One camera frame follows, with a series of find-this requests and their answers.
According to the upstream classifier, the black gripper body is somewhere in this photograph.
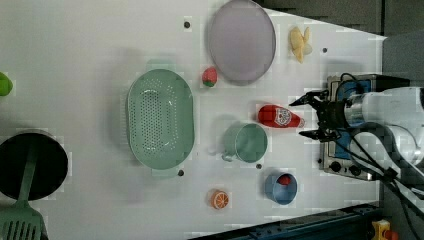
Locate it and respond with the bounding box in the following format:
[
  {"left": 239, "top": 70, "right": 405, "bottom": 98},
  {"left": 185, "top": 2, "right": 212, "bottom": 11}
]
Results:
[{"left": 316, "top": 101, "right": 347, "bottom": 133}]

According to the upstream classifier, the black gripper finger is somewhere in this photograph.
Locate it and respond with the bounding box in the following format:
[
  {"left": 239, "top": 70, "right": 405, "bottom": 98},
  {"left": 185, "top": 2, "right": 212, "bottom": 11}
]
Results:
[
  {"left": 290, "top": 90, "right": 329, "bottom": 109},
  {"left": 300, "top": 129, "right": 340, "bottom": 142}
]

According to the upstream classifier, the red plush ketchup bottle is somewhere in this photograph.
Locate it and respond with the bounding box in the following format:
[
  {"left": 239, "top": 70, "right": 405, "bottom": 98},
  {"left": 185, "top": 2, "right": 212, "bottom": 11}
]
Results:
[{"left": 258, "top": 105, "right": 305, "bottom": 128}]

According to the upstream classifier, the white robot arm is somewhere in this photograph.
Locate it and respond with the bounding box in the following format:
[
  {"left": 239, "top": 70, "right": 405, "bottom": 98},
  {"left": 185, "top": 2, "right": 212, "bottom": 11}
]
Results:
[{"left": 293, "top": 87, "right": 423, "bottom": 201}]

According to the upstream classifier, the silver black toaster oven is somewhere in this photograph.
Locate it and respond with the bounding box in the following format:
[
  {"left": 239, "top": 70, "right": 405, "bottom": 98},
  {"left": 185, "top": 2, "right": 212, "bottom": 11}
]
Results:
[{"left": 320, "top": 74, "right": 410, "bottom": 181}]

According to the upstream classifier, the small red toy fruit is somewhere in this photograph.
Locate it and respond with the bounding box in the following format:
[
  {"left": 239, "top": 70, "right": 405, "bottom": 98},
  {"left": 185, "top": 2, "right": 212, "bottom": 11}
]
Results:
[{"left": 278, "top": 175, "right": 291, "bottom": 186}]

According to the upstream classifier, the peeled toy banana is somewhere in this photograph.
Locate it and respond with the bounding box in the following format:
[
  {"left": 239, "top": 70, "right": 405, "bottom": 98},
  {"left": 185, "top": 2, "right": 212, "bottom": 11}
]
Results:
[{"left": 289, "top": 27, "right": 313, "bottom": 63}]

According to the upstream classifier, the blue cup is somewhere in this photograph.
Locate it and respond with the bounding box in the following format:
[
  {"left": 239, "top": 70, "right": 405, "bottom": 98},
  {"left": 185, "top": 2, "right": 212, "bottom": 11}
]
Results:
[{"left": 264, "top": 173, "right": 298, "bottom": 205}]

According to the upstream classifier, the green mug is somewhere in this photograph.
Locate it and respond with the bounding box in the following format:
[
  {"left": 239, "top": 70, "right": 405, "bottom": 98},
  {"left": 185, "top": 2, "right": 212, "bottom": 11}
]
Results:
[{"left": 222, "top": 123, "right": 268, "bottom": 163}]

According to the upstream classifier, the grey round plate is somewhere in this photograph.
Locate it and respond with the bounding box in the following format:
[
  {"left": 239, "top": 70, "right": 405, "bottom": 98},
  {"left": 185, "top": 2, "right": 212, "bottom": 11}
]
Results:
[{"left": 208, "top": 0, "right": 276, "bottom": 82}]

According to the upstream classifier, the toy strawberry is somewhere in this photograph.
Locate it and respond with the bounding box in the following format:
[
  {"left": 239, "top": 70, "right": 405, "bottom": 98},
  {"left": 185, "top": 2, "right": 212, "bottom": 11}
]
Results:
[{"left": 202, "top": 67, "right": 218, "bottom": 87}]

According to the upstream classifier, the toy orange half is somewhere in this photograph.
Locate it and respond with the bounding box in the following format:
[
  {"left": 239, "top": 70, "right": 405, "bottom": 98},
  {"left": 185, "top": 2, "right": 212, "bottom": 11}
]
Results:
[{"left": 210, "top": 190, "right": 229, "bottom": 209}]

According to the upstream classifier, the green oval colander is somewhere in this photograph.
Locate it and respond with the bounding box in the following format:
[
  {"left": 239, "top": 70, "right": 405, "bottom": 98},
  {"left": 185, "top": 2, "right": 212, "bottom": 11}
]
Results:
[{"left": 126, "top": 59, "right": 195, "bottom": 179}]

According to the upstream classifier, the black round pan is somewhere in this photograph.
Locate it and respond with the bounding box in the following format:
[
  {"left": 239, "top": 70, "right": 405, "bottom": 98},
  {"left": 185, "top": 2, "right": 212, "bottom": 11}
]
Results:
[{"left": 0, "top": 130, "right": 69, "bottom": 201}]

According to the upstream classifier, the green slotted spatula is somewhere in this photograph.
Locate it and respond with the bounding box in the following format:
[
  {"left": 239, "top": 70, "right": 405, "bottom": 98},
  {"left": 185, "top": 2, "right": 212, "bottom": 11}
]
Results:
[{"left": 0, "top": 142, "right": 44, "bottom": 240}]

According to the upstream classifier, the green toy fruit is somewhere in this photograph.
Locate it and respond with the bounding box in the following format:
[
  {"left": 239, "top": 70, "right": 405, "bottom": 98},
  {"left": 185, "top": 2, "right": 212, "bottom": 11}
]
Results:
[{"left": 0, "top": 73, "right": 13, "bottom": 96}]

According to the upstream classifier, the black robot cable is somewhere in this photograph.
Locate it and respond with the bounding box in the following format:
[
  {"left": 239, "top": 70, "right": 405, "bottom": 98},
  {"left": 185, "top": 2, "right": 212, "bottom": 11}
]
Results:
[{"left": 333, "top": 72, "right": 424, "bottom": 240}]

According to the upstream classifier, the blue metal frame rail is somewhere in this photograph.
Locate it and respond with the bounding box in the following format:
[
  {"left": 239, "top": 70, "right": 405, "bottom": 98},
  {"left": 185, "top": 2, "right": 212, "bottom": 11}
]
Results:
[{"left": 191, "top": 204, "right": 382, "bottom": 240}]

